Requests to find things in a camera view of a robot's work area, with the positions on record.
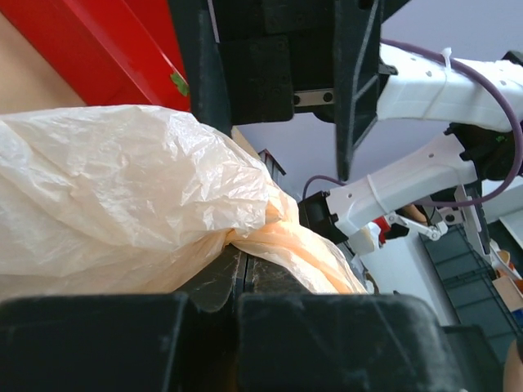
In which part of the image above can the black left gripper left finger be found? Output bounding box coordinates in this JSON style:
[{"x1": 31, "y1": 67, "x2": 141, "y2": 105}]
[{"x1": 1, "y1": 247, "x2": 245, "y2": 391}]

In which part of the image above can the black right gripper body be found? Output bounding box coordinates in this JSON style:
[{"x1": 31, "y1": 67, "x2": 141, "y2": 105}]
[{"x1": 212, "y1": 1, "x2": 334, "y2": 123}]

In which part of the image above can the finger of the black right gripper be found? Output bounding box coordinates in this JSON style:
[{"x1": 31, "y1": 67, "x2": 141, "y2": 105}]
[
  {"x1": 168, "y1": 0, "x2": 232, "y2": 135},
  {"x1": 333, "y1": 0, "x2": 407, "y2": 181}
]

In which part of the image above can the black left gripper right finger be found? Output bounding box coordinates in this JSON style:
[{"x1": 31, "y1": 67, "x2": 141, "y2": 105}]
[{"x1": 237, "y1": 256, "x2": 507, "y2": 391}]

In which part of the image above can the white plastic bag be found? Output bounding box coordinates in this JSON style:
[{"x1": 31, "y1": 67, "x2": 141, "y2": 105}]
[{"x1": 1, "y1": 105, "x2": 364, "y2": 299}]

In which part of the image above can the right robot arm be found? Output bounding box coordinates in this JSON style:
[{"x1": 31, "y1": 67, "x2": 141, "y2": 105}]
[{"x1": 168, "y1": 1, "x2": 522, "y2": 242}]

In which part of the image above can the red plastic tray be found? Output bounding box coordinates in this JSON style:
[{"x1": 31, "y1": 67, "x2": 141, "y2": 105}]
[{"x1": 1, "y1": 0, "x2": 190, "y2": 111}]

